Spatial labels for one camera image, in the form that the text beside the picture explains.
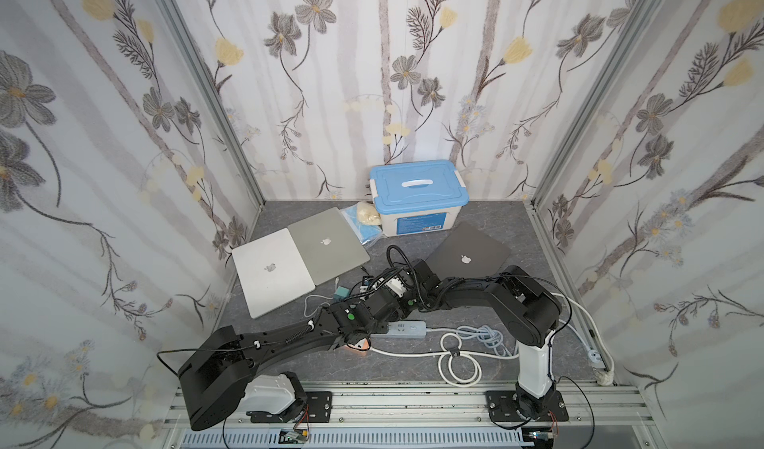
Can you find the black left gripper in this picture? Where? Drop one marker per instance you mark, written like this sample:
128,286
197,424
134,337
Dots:
378,294

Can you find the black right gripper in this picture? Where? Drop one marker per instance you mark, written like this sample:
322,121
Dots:
427,288

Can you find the teal charger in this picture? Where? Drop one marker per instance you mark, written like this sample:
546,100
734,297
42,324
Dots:
341,293

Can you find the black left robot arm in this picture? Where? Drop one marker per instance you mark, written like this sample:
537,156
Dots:
213,380

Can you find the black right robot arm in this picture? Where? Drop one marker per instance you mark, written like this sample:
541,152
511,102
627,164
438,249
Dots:
528,311

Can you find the dark grey laptop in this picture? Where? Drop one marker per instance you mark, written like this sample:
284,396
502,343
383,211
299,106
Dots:
468,253

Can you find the grey silver laptop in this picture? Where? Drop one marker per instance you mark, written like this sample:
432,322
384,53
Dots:
328,245

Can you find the white silver laptop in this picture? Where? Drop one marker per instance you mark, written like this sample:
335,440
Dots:
271,272

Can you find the orange power strip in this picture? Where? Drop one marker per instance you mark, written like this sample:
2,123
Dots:
362,347

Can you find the grey power strip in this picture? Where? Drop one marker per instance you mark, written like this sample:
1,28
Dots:
407,330

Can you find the blue face mask pack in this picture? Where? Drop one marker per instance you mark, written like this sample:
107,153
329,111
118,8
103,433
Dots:
366,234

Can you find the blue lid storage box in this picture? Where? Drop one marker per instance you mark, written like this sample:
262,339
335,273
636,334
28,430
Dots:
417,197

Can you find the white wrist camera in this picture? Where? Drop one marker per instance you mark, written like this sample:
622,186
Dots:
397,286

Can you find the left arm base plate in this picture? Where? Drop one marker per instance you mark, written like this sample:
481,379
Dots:
310,407

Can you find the aluminium mounting rail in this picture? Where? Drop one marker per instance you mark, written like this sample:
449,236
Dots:
431,415

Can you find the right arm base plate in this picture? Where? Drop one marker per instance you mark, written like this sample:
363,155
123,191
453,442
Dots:
508,407

